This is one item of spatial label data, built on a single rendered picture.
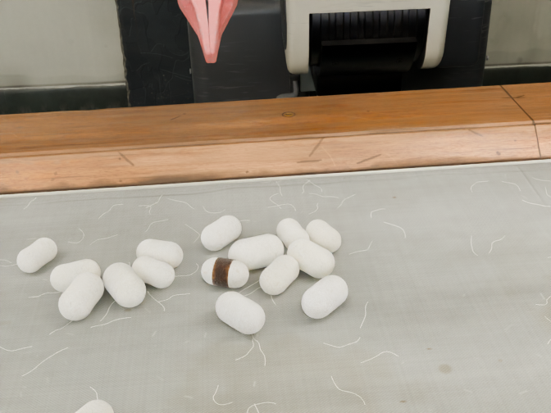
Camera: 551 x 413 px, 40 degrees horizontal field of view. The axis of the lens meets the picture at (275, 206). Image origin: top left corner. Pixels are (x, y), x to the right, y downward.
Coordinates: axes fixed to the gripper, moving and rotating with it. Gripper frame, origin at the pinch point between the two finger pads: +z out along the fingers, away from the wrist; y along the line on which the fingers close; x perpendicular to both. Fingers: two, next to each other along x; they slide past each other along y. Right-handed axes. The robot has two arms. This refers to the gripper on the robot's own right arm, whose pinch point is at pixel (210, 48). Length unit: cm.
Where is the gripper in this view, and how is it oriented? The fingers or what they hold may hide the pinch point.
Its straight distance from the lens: 56.6
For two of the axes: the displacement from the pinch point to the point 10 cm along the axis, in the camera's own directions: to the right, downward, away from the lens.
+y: 10.0, -0.6, 0.6
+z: 0.8, 9.4, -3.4
